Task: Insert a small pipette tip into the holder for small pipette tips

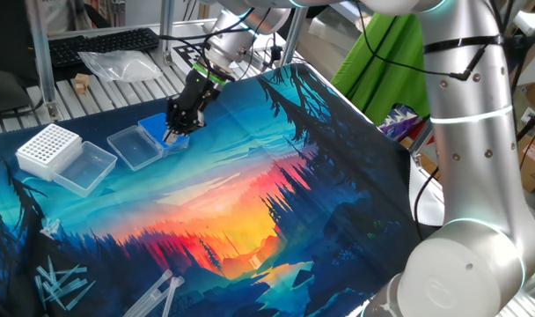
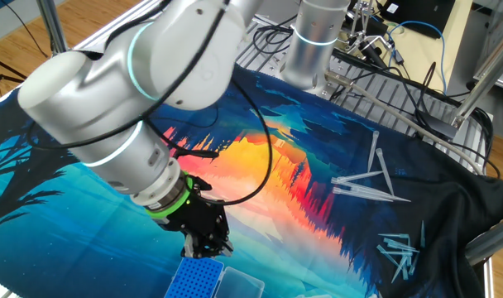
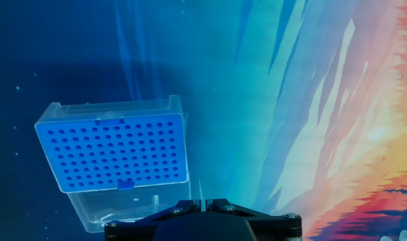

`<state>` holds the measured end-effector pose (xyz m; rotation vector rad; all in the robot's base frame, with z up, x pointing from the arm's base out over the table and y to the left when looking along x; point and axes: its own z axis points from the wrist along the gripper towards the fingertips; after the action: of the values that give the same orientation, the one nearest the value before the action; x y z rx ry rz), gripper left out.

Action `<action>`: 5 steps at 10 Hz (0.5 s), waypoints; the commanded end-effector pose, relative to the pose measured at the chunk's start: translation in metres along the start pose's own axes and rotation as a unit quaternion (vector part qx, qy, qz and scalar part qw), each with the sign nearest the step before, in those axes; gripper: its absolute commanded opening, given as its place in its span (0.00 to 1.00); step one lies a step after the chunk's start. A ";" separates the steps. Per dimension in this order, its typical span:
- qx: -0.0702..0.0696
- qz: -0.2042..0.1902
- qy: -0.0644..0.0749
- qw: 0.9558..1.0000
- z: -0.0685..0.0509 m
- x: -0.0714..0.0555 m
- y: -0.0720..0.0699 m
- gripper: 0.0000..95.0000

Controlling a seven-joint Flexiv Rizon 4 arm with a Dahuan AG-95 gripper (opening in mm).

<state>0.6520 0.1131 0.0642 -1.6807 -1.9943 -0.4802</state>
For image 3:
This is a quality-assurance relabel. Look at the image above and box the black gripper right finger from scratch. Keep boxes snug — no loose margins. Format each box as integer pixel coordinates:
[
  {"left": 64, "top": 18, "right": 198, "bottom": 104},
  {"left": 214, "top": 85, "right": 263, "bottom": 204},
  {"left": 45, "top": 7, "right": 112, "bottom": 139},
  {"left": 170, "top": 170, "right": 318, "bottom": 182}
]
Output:
[{"left": 206, "top": 198, "right": 303, "bottom": 241}]

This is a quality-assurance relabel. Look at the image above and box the blue pipette tip rack box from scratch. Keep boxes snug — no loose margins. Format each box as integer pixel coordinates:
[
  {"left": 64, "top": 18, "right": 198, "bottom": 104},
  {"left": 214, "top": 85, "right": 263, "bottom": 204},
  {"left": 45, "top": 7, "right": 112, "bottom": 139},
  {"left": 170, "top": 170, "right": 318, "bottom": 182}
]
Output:
[{"left": 33, "top": 94, "right": 192, "bottom": 234}]

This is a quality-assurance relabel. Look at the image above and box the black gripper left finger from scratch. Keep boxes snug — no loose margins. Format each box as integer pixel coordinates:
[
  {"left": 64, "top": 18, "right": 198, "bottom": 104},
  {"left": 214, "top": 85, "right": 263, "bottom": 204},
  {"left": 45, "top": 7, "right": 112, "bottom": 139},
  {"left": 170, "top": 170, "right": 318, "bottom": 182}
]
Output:
[{"left": 104, "top": 199, "right": 201, "bottom": 241}]

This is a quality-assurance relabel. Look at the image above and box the printed forest sunset cloth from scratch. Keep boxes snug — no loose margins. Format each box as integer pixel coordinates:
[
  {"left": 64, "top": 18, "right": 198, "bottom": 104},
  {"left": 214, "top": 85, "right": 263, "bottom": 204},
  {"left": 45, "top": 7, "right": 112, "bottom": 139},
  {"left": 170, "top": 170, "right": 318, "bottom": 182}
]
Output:
[{"left": 0, "top": 0, "right": 407, "bottom": 241}]

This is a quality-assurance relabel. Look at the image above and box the small clear pipette tip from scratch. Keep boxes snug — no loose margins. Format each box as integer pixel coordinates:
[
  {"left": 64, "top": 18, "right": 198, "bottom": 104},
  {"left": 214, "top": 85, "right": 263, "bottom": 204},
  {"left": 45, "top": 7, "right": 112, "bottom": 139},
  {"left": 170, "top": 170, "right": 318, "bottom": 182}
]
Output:
[{"left": 197, "top": 179, "right": 206, "bottom": 212}]

